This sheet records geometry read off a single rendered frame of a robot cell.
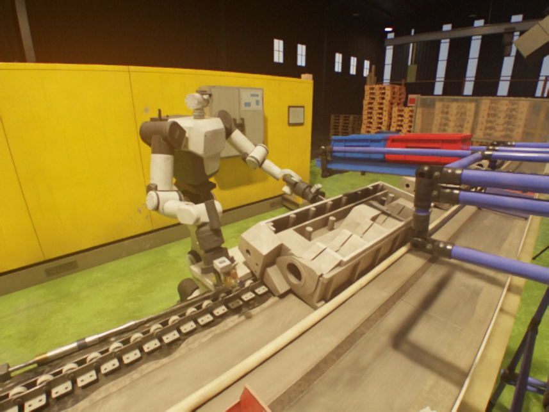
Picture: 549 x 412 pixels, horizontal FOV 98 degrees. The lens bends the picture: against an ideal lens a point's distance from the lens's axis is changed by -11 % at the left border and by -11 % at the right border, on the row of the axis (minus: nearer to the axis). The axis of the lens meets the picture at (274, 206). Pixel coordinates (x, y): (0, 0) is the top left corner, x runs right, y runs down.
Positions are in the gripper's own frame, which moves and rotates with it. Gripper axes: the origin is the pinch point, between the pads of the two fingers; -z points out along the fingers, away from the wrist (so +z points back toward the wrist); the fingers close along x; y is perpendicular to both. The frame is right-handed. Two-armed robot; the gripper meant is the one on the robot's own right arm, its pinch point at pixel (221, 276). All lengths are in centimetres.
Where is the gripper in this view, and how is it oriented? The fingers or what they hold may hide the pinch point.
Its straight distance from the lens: 96.7
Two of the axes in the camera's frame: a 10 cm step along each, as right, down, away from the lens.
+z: -2.8, -9.6, -0.2
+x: 7.5, -2.3, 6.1
